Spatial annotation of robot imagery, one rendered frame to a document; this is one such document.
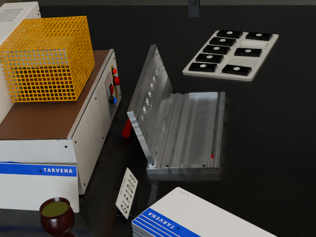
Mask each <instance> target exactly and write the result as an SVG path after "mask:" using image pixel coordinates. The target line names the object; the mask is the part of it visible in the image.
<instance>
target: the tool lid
mask: <svg viewBox="0 0 316 237"><path fill-rule="evenodd" d="M172 89H173V88H172V85H171V82H170V80H169V77H168V74H167V72H166V69H165V67H164V64H163V62H162V59H161V56H160V54H159V51H158V48H157V46H156V44H154V45H151V46H150V49H149V52H148V55H147V58H146V60H145V63H144V66H143V69H142V72H141V74H140V77H139V80H138V83H137V85H136V88H135V91H134V94H133V97H132V100H131V102H130V105H129V108H128V111H127V114H128V117H129V119H130V121H131V124H132V126H133V128H134V131H135V133H136V135H137V138H138V140H139V142H140V145H141V147H142V149H143V152H144V154H145V156H146V159H147V161H148V163H154V162H155V157H154V155H155V152H157V151H158V148H159V147H160V144H161V140H162V130H163V126H164V123H163V119H165V118H166V115H168V111H169V107H170V103H169V101H170V97H171V94H170V91H172Z"/></svg>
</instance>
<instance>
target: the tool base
mask: <svg viewBox="0 0 316 237"><path fill-rule="evenodd" d="M170 94H171V97H170V101H169V103H170V107H169V111H168V115H166V118H165V119H163V123H164V126H163V130H162V140H161V144H160V147H159V148H158V151H157V152H155V155H154V157H155V162H154V163H148V164H147V168H146V170H147V174H219V173H220V161H221V145H222V134H223V123H224V112H225V100H226V93H225V92H220V103H219V112H218V121H217V131H216V140H215V150H214V158H212V157H211V152H212V143H213V131H214V122H215V113H216V104H217V96H218V95H193V96H189V94H183V95H182V94H179V93H176V94H172V91H170ZM166 165H169V166H168V167H166ZM203 165H205V166H203Z"/></svg>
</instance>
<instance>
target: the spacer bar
mask: <svg viewBox="0 0 316 237"><path fill-rule="evenodd" d="M241 46H244V47H261V48H265V47H266V46H267V42H260V41H248V40H243V41H242V43H241Z"/></svg>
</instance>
